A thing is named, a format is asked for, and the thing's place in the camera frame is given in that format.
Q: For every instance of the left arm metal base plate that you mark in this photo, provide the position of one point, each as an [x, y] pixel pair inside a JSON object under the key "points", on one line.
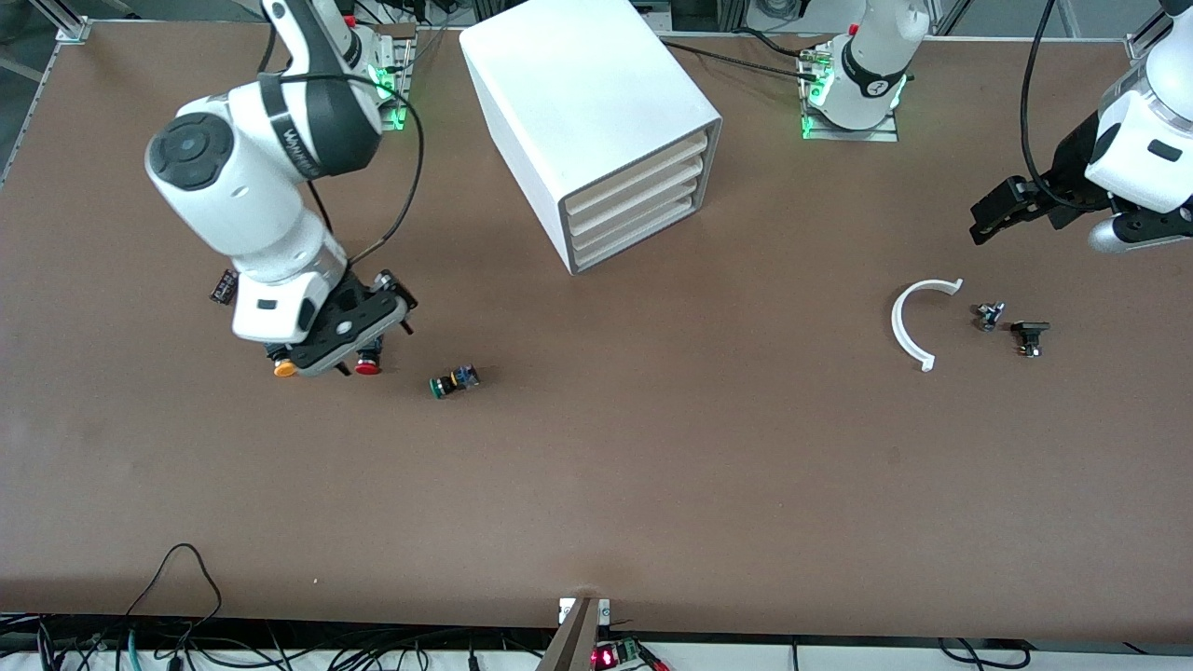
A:
{"points": [[857, 135]]}

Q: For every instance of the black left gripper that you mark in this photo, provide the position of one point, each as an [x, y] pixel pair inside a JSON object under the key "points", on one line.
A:
{"points": [[1065, 183]]}

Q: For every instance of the highest white cabinet drawer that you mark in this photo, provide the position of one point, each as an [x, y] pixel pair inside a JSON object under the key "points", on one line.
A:
{"points": [[643, 177]]}

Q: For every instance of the small black bracket component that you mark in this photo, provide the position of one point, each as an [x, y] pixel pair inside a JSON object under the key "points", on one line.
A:
{"points": [[1030, 328]]}

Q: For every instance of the taupe angled bar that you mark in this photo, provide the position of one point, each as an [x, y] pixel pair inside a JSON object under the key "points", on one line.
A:
{"points": [[570, 643]]}

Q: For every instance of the red push button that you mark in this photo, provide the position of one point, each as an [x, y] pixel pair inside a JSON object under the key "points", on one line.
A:
{"points": [[367, 369]]}

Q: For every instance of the white drawer cabinet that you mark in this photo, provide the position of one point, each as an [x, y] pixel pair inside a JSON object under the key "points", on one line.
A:
{"points": [[578, 84]]}

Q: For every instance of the yellow push button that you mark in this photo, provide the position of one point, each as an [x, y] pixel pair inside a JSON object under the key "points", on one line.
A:
{"points": [[285, 370]]}

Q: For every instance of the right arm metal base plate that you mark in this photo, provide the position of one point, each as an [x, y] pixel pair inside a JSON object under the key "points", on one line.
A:
{"points": [[405, 93]]}

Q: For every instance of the green push button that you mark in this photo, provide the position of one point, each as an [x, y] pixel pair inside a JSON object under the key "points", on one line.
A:
{"points": [[455, 380]]}

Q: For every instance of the circuit board with red light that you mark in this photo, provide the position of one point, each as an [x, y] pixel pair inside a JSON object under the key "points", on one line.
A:
{"points": [[606, 657]]}

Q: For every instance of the aluminium frame profile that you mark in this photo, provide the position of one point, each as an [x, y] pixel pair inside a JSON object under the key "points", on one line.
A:
{"points": [[70, 28], [1145, 39]]}

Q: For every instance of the small silver table bracket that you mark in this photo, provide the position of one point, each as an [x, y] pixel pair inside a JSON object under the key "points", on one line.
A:
{"points": [[604, 610]]}

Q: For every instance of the small grey black component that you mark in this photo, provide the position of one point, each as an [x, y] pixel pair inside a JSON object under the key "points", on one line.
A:
{"points": [[988, 317]]}

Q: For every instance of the white curved plastic arc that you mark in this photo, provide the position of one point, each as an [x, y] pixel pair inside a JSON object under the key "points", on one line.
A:
{"points": [[897, 321]]}

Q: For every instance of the middle white cabinet drawer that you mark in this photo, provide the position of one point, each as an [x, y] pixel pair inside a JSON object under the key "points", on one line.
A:
{"points": [[643, 202]]}

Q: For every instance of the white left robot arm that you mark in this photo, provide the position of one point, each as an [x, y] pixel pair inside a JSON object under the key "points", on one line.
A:
{"points": [[1142, 140]]}

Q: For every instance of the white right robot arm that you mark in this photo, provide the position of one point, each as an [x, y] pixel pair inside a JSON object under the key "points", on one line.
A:
{"points": [[242, 186]]}

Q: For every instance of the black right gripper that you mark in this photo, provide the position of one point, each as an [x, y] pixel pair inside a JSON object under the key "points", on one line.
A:
{"points": [[357, 295]]}

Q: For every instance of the lowest white cabinet drawer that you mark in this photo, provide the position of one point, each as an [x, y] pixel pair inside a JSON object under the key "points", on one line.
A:
{"points": [[643, 226]]}

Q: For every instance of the small black contact block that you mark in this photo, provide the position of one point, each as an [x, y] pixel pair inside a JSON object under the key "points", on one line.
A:
{"points": [[222, 289]]}

